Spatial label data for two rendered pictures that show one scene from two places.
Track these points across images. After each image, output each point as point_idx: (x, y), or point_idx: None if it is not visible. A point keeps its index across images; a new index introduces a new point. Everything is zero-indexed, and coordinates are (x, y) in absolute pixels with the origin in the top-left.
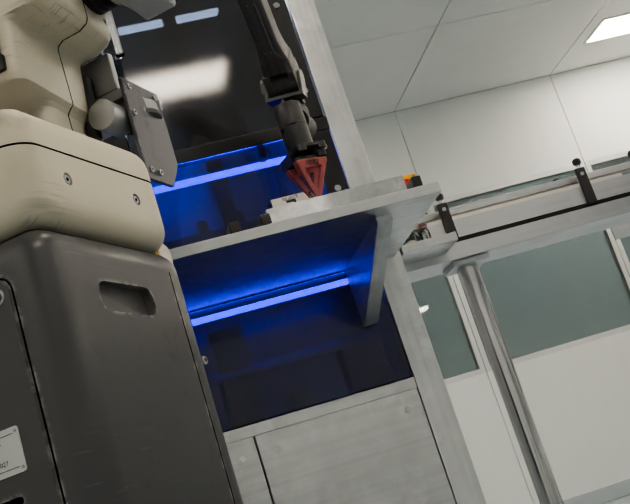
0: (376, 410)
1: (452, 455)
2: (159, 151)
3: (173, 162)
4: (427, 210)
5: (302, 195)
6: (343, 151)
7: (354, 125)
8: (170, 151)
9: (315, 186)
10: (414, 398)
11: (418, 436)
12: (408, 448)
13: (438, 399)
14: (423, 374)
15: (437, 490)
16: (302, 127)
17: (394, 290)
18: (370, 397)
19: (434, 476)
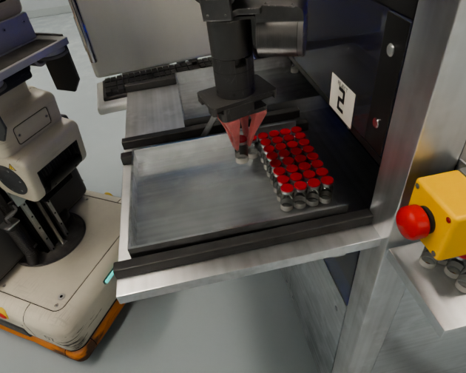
0: (326, 280)
1: (342, 354)
2: None
3: (0, 127)
4: (190, 288)
5: (350, 95)
6: (405, 80)
7: (443, 46)
8: None
9: (249, 133)
10: (341, 312)
11: (334, 322)
12: (329, 314)
13: (350, 336)
14: (350, 317)
15: (331, 344)
16: (215, 69)
17: (364, 261)
18: (327, 272)
19: (332, 340)
